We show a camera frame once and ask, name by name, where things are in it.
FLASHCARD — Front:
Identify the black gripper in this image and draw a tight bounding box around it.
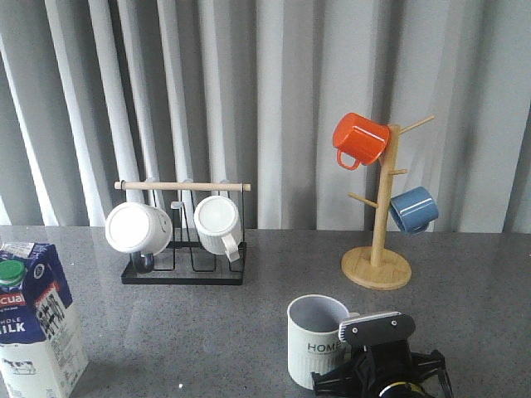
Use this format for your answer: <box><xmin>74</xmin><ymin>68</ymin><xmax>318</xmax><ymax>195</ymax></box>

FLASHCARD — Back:
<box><xmin>311</xmin><ymin>340</ymin><xmax>453</xmax><ymax>397</ymax></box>

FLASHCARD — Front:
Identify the cream HOME cup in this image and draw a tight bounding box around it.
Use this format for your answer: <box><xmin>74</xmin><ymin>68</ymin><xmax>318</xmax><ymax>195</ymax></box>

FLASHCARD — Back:
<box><xmin>286</xmin><ymin>294</ymin><xmax>356</xmax><ymax>390</ymax></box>

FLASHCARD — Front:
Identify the blue Pascual milk carton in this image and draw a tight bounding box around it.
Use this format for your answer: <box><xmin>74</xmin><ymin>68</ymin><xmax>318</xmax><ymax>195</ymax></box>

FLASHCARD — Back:
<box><xmin>1</xmin><ymin>242</ymin><xmax>88</xmax><ymax>397</ymax></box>

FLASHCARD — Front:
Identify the wooden mug tree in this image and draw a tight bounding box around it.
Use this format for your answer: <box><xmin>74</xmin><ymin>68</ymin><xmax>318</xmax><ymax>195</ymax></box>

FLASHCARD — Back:
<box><xmin>341</xmin><ymin>115</ymin><xmax>435</xmax><ymax>290</ymax></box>

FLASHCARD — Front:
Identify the blue enamel mug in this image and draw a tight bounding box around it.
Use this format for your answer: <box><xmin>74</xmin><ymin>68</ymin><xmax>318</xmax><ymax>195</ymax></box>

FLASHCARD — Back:
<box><xmin>389</xmin><ymin>187</ymin><xmax>439</xmax><ymax>235</ymax></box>

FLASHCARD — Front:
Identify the white ribbed mug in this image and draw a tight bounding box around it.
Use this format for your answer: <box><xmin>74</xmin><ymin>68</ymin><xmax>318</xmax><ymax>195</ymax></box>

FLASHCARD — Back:
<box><xmin>194</xmin><ymin>196</ymin><xmax>242</xmax><ymax>262</ymax></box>

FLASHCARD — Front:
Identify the orange enamel mug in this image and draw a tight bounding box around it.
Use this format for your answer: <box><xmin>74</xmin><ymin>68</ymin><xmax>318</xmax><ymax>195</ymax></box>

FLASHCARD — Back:
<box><xmin>333</xmin><ymin>113</ymin><xmax>391</xmax><ymax>170</ymax></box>

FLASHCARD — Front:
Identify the grey curtain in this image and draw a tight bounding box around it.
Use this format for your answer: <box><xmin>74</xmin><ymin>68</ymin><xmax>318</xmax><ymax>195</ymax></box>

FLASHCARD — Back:
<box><xmin>1</xmin><ymin>1</ymin><xmax>530</xmax><ymax>233</ymax></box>

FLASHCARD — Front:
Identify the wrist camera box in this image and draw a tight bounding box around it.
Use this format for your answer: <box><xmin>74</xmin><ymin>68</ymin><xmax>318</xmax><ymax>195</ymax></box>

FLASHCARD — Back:
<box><xmin>338</xmin><ymin>311</ymin><xmax>416</xmax><ymax>347</ymax></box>

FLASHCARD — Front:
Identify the black wire cup rack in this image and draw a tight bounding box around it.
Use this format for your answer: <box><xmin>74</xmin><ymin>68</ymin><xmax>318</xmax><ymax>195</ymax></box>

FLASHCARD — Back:
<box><xmin>114</xmin><ymin>180</ymin><xmax>251</xmax><ymax>285</ymax></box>

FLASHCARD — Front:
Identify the white mug black handle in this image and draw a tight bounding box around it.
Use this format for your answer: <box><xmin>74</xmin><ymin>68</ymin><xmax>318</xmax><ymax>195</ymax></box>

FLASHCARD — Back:
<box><xmin>105</xmin><ymin>202</ymin><xmax>173</xmax><ymax>274</ymax></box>

